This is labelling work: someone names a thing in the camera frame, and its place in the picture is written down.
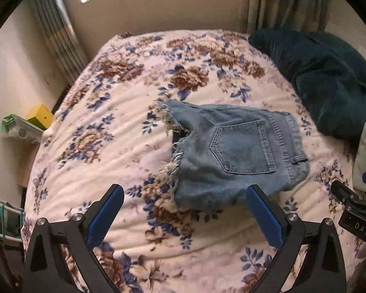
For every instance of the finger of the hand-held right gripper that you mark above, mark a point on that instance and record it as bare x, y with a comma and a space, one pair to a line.
341, 193

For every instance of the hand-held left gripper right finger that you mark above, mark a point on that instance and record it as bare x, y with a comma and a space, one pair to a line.
266, 213

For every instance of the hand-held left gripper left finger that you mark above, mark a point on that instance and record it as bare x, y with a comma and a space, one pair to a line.
105, 213

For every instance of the blue denim shorts pants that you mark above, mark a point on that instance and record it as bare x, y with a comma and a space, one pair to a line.
231, 154

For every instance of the floral bed blanket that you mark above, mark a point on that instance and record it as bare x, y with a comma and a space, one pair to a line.
177, 146

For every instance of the yellow box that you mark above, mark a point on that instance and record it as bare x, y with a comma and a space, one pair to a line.
40, 116

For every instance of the dark teal blanket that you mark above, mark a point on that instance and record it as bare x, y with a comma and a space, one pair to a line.
320, 76

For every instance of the green packet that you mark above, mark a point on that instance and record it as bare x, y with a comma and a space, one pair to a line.
9, 122

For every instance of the striped grey curtain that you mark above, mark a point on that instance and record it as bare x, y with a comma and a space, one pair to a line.
285, 1
56, 33

